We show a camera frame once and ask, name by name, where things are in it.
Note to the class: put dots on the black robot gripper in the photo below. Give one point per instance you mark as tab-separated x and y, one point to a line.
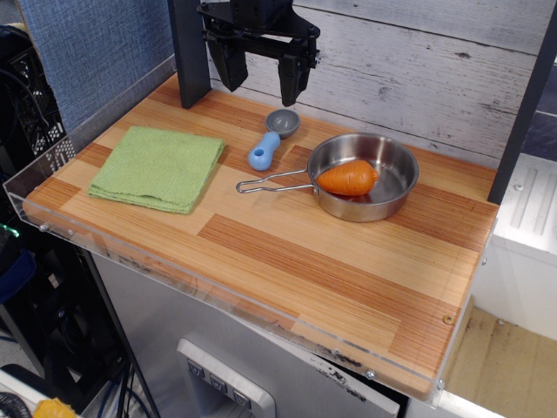
268	28

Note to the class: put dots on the orange toy carrot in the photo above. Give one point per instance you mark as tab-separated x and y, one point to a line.
354	178

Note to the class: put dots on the stainless steel pan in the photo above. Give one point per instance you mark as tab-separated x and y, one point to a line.
397	166

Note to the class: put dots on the green folded towel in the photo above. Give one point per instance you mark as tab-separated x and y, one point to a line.
157	169

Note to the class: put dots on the blue grey measuring scoop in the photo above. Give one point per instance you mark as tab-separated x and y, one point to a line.
279	124

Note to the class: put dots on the clear acrylic table guard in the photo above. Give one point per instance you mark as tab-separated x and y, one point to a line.
384	298

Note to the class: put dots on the black plastic crate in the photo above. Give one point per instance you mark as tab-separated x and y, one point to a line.
30	118

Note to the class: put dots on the stainless steel cabinet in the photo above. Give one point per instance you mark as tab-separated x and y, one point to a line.
189	353

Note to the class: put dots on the white metal box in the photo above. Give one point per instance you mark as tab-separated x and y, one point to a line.
516	278

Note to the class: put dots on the black vertical post right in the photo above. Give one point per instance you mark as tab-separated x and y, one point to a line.
535	87

